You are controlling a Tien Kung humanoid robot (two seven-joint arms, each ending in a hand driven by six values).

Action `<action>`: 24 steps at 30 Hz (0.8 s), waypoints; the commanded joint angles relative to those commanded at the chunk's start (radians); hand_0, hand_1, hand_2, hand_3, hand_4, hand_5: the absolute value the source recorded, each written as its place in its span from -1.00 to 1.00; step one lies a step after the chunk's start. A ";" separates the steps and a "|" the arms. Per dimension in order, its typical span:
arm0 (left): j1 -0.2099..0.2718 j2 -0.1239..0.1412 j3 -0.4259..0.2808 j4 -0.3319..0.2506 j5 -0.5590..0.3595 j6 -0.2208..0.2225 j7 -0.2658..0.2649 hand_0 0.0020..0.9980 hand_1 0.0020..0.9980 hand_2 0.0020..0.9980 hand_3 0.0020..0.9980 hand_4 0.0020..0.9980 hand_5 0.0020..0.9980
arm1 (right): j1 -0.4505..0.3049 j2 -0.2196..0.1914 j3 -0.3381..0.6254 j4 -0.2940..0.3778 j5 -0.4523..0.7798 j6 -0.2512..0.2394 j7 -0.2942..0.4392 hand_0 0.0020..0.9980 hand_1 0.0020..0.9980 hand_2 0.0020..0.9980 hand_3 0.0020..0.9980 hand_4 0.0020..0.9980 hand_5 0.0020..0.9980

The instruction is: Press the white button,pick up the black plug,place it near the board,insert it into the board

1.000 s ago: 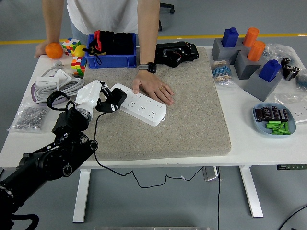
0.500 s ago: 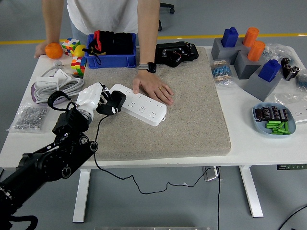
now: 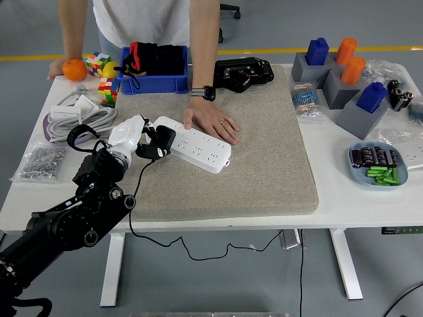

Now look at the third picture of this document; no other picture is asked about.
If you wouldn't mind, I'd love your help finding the person's left hand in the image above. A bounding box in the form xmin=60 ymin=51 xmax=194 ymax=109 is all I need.
xmin=182 ymin=97 xmax=241 ymax=146

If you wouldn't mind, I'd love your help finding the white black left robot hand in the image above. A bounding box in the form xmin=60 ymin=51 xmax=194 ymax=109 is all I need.
xmin=108 ymin=114 xmax=173 ymax=162

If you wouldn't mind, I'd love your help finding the person's right hand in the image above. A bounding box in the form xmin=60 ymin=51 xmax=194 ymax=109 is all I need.
xmin=47 ymin=54 xmax=71 ymax=81

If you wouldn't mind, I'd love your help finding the white power strip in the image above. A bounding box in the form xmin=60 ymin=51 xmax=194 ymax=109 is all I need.
xmin=153 ymin=115 xmax=232 ymax=175

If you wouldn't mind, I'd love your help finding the black plug adapter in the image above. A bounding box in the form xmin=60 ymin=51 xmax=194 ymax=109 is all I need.
xmin=154 ymin=124 xmax=177 ymax=157

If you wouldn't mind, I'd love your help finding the orange fruit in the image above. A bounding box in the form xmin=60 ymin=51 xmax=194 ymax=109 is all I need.
xmin=61 ymin=58 xmax=88 ymax=82

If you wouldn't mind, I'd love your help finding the black wristwatch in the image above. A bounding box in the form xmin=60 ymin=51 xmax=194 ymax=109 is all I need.
xmin=190 ymin=85 xmax=217 ymax=102

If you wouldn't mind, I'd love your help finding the tall multicolour puzzle cube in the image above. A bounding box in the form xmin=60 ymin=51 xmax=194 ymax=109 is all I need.
xmin=98 ymin=77 xmax=120 ymax=108

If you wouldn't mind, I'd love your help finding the white flat box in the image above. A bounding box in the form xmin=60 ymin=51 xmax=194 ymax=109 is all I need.
xmin=50 ymin=104 xmax=84 ymax=122

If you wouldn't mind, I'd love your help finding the grey-brown felt mat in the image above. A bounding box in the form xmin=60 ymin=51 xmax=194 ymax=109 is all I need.
xmin=112 ymin=64 xmax=320 ymax=223

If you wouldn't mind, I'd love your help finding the yellow ball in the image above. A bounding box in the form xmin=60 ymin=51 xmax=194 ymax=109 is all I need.
xmin=102 ymin=61 xmax=120 ymax=79

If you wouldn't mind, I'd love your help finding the blue plastic bin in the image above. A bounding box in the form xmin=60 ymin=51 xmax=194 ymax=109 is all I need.
xmin=118 ymin=45 xmax=189 ymax=96

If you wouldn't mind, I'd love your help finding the black device housing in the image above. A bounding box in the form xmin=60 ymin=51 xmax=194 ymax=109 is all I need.
xmin=213 ymin=56 xmax=275 ymax=94

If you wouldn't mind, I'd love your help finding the black foam block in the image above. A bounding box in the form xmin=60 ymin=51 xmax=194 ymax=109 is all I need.
xmin=155 ymin=44 xmax=186 ymax=76

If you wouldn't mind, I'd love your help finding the black red fabric pouch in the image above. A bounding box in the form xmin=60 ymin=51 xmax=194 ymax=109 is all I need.
xmin=114 ymin=41 xmax=159 ymax=90

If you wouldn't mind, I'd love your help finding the clear bag of resistors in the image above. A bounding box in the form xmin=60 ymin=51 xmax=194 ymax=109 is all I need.
xmin=290 ymin=81 xmax=322 ymax=120

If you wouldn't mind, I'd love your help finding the clear bag of screws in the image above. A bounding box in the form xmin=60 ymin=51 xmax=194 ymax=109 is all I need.
xmin=9 ymin=141 xmax=69 ymax=183

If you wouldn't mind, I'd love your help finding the person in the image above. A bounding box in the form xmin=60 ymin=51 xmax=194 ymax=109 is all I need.
xmin=47 ymin=0 xmax=241 ymax=146

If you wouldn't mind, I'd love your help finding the grey block holder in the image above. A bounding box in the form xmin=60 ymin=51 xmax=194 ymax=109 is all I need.
xmin=335 ymin=95 xmax=391 ymax=141
xmin=291 ymin=52 xmax=342 ymax=89
xmin=323 ymin=69 xmax=364 ymax=110

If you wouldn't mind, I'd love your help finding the black office chair base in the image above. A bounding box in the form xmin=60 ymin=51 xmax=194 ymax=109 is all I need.
xmin=217 ymin=3 xmax=241 ymax=44

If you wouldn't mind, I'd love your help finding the blue bottle-shaped block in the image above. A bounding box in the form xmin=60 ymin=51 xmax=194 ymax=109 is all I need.
xmin=356 ymin=81 xmax=389 ymax=114
xmin=305 ymin=37 xmax=330 ymax=66

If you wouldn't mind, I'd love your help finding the white table leg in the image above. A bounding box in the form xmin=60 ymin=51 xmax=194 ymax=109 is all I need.
xmin=99 ymin=232 xmax=126 ymax=308
xmin=328 ymin=228 xmax=364 ymax=300

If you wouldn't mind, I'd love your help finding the silver box under table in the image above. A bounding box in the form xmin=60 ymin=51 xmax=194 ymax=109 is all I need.
xmin=278 ymin=229 xmax=304 ymax=250

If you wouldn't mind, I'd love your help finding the orange cylinder block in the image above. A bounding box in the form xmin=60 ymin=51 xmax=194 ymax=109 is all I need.
xmin=334 ymin=37 xmax=359 ymax=65
xmin=340 ymin=55 xmax=367 ymax=85

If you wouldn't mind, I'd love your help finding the light blue plate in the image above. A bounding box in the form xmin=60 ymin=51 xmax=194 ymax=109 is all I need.
xmin=348 ymin=141 xmax=409 ymax=190

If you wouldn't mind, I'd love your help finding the crumpled clear plastic bag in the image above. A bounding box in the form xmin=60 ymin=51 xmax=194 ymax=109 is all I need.
xmin=362 ymin=58 xmax=410 ymax=87

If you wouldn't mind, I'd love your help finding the black cylinder cell bundle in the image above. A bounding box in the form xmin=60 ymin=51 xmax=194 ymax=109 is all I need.
xmin=387 ymin=79 xmax=415 ymax=112

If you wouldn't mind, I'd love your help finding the bag of blue components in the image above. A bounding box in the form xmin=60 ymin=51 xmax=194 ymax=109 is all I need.
xmin=407 ymin=95 xmax=423 ymax=126

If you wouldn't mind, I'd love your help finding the table height control panel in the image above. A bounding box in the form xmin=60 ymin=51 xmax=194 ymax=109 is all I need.
xmin=381 ymin=225 xmax=423 ymax=235

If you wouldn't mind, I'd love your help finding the white power strip cord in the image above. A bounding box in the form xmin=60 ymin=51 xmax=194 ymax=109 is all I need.
xmin=46 ymin=83 xmax=120 ymax=143

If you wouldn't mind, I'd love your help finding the white wall switch plate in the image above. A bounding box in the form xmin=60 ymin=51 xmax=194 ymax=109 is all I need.
xmin=73 ymin=94 xmax=100 ymax=117

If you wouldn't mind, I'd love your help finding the purple ring plate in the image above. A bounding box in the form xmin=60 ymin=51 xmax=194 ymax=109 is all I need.
xmin=42 ymin=115 xmax=96 ymax=145

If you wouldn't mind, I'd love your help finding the thin black plug cord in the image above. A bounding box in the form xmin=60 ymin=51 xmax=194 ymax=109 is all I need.
xmin=128 ymin=157 xmax=288 ymax=262

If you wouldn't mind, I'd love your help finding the black hanging cable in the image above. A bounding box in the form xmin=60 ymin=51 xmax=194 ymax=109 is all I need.
xmin=298 ymin=229 xmax=305 ymax=317

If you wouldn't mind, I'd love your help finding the black floor cable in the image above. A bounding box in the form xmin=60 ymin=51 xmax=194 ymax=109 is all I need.
xmin=383 ymin=282 xmax=423 ymax=317

